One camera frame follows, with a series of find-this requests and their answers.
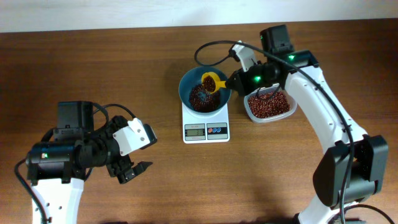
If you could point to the white digital kitchen scale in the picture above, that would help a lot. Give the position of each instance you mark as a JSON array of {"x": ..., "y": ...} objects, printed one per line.
[{"x": 199, "y": 128}]

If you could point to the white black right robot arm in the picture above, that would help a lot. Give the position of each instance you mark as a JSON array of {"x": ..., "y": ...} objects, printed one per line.
[{"x": 353, "y": 164}]

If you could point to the red adzuki beans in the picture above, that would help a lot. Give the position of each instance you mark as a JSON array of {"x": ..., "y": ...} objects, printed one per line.
[{"x": 261, "y": 105}]

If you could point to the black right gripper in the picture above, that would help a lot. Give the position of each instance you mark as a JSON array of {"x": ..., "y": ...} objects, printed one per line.
[{"x": 237, "y": 82}]

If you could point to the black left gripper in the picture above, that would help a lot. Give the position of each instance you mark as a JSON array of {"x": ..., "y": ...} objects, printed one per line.
[{"x": 117, "y": 162}]

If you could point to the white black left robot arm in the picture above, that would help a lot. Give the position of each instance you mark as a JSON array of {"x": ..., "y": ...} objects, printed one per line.
[{"x": 85, "y": 137}]

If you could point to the blue plastic bowl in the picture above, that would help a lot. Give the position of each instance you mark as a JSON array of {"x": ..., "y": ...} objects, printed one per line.
[{"x": 189, "y": 81}]

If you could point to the clear plastic food container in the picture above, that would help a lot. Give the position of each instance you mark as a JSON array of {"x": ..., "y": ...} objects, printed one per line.
[{"x": 269, "y": 104}]

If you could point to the yellow plastic measuring scoop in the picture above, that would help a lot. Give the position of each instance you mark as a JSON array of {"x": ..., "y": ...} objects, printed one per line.
[{"x": 211, "y": 82}]

